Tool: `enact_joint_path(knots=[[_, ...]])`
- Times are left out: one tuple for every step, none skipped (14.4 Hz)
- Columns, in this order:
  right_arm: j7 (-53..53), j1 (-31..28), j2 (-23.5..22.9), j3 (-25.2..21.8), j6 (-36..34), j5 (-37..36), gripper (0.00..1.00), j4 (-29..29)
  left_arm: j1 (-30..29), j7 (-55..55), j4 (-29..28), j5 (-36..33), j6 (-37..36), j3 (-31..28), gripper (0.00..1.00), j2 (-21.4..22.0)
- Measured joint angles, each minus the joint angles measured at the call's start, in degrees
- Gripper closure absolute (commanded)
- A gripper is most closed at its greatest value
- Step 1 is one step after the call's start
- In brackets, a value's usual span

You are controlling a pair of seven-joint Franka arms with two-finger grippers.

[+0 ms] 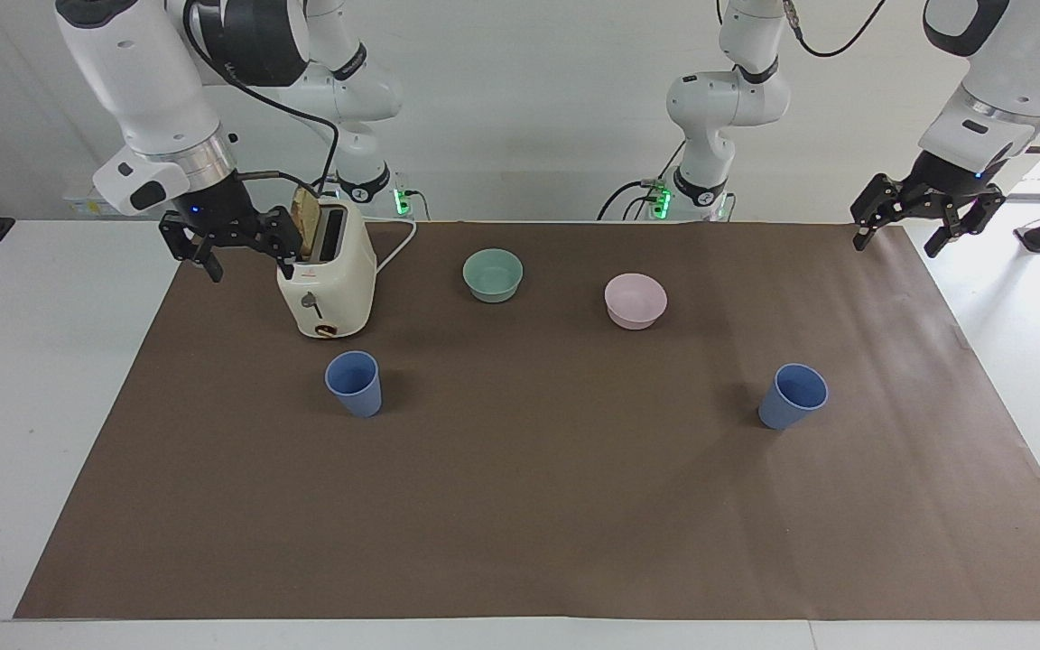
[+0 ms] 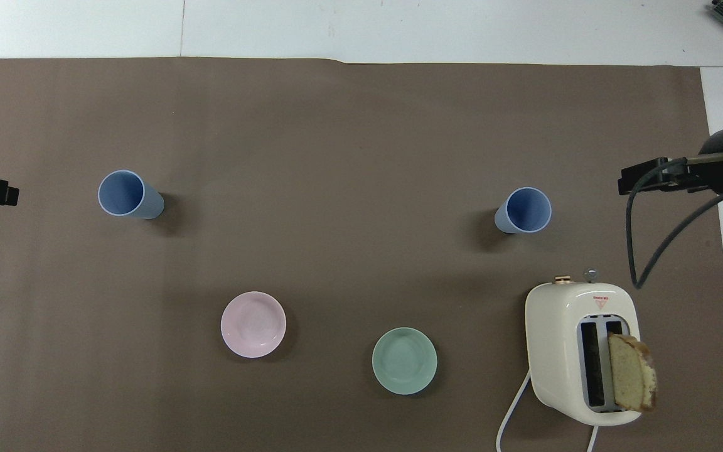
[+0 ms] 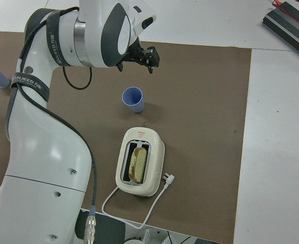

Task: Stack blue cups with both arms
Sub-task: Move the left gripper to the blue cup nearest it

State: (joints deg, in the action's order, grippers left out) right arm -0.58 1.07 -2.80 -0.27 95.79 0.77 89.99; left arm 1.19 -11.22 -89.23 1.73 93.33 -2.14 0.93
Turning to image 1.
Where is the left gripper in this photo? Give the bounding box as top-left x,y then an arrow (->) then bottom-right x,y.
850,151 -> 1008,259

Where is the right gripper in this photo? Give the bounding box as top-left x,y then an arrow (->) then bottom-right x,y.
158,171 -> 305,283

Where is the toast slice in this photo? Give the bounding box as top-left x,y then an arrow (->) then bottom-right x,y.
291,186 -> 323,264

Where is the cream toaster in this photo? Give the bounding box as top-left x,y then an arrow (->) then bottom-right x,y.
276,194 -> 379,341

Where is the blue cup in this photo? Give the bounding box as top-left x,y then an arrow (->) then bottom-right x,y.
324,349 -> 384,419
757,362 -> 830,432

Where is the green bowl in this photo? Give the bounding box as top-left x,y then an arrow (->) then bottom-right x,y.
462,248 -> 525,304

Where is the pink bowl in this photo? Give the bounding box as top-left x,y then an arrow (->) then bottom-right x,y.
603,273 -> 669,331

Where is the white toaster cord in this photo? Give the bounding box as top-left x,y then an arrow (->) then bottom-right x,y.
375,217 -> 420,275

